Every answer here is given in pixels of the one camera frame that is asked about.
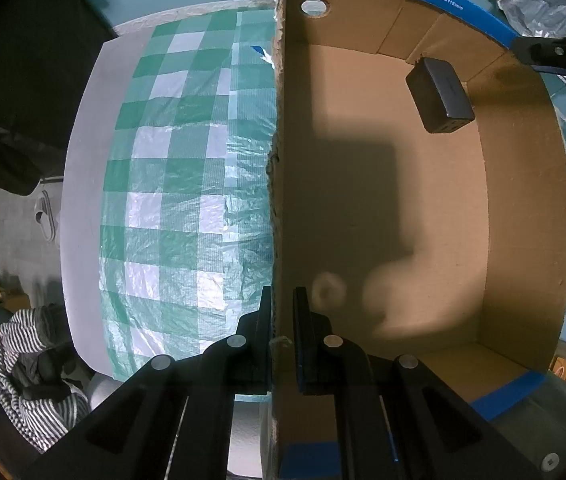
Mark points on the striped grey white cloth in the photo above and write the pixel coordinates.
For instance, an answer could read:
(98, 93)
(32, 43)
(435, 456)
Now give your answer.
(13, 350)

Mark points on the white slipper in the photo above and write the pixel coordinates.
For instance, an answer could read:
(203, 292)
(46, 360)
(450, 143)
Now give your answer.
(44, 217)

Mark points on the green white checked tablecloth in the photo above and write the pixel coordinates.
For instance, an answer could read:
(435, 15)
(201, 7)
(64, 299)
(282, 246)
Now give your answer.
(178, 210)

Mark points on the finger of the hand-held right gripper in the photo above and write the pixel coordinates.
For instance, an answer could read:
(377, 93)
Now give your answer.
(558, 55)

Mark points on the brown cardboard box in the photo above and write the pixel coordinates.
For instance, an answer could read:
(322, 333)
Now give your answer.
(353, 220)

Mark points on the silver foil bag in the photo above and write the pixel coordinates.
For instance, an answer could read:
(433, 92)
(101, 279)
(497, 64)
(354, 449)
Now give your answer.
(548, 7)

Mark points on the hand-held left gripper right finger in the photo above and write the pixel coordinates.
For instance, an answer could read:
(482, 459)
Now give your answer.
(302, 325)

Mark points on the black power adapter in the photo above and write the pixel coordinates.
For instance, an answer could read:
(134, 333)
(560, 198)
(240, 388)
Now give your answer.
(438, 92)

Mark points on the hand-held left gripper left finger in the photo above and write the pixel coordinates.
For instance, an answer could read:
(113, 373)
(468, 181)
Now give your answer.
(265, 320)

